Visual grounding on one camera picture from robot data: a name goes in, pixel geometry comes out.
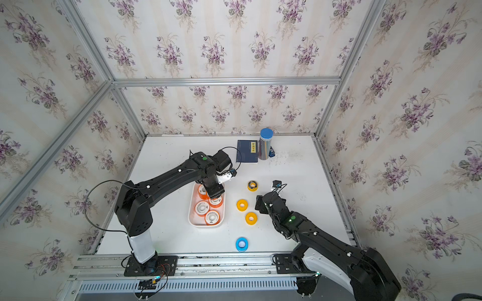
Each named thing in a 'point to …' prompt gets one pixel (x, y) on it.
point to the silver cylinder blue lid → (265, 138)
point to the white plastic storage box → (194, 220)
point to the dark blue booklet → (246, 151)
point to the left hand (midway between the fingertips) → (217, 190)
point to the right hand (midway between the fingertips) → (266, 198)
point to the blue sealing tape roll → (241, 244)
